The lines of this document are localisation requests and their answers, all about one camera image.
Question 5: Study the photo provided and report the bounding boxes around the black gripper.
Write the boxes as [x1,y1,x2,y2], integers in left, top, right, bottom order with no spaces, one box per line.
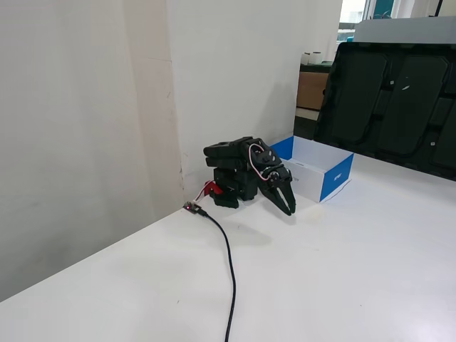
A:
[258,165,296,217]

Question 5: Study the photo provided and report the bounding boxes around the blue and white cardboard box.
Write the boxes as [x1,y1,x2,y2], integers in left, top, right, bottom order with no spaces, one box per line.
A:
[269,135,356,204]

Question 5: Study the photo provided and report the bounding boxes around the brown cardboard box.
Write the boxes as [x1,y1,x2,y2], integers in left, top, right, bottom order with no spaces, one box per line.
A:
[296,71,329,110]

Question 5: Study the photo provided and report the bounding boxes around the red table clamp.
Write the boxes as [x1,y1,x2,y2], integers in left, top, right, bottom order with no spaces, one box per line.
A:
[201,180,224,197]

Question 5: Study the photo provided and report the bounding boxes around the black plastic tray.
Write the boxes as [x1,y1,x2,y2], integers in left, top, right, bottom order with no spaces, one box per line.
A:
[312,41,456,185]

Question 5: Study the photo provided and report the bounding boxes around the white servo wire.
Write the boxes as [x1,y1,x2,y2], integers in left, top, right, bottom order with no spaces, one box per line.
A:
[248,142,274,181]

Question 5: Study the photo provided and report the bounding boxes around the black power cable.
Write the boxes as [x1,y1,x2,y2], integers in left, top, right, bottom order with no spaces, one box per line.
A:
[198,208,238,342]

